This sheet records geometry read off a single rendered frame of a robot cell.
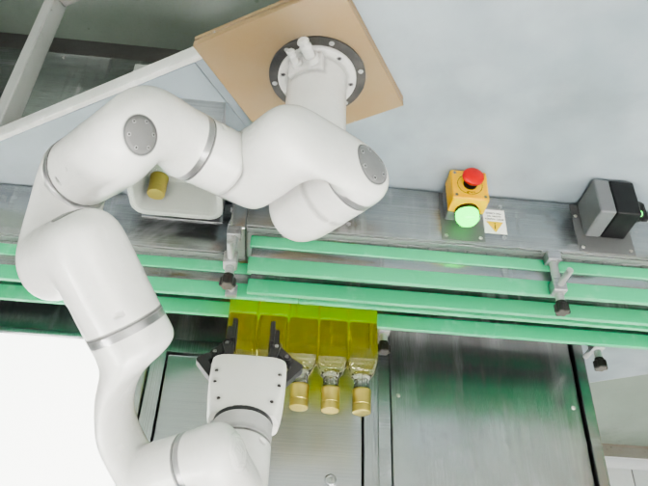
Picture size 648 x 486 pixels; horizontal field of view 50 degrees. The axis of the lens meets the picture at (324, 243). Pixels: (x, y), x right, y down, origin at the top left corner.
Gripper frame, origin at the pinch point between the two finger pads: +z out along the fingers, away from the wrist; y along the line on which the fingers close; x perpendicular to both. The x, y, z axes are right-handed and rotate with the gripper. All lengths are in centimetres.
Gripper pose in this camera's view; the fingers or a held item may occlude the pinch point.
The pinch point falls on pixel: (253, 336)
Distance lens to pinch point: 99.3
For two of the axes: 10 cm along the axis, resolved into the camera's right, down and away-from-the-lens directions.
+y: 9.9, 0.9, 0.6
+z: 0.1, -6.3, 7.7
